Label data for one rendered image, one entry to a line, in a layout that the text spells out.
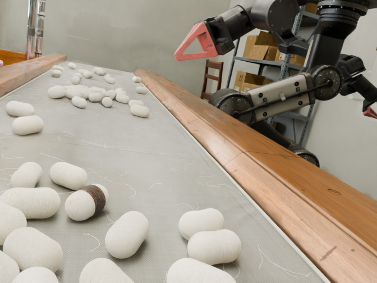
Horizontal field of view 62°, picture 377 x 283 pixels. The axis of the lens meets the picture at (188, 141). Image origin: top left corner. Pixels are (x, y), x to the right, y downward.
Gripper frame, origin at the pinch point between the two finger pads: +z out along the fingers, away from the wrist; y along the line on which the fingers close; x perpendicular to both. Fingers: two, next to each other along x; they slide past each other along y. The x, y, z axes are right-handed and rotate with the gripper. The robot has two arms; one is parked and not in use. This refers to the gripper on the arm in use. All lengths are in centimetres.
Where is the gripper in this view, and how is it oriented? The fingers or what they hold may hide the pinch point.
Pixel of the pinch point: (179, 55)
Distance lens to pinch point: 62.8
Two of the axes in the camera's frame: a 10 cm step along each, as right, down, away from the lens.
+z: -8.5, 5.2, -0.8
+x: 4.5, 8.1, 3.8
